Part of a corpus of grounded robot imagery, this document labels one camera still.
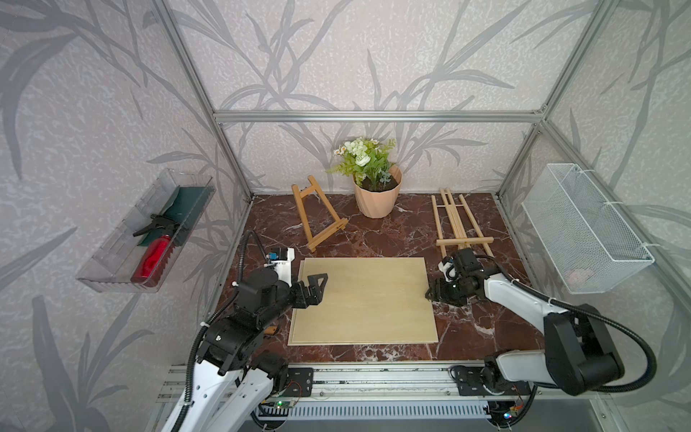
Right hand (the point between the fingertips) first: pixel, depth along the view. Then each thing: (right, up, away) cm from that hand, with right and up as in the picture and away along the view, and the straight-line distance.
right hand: (432, 294), depth 88 cm
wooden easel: (-36, +20, +14) cm, 43 cm away
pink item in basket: (+35, +9, -17) cm, 40 cm away
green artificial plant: (-21, +45, +3) cm, 50 cm away
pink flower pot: (-17, +31, +15) cm, 38 cm away
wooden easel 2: (+16, +17, +17) cm, 29 cm away
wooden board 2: (-22, -2, +1) cm, 22 cm away
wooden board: (-31, -12, -9) cm, 34 cm away
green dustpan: (-69, +28, -20) cm, 77 cm away
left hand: (-35, +10, -20) cm, 42 cm away
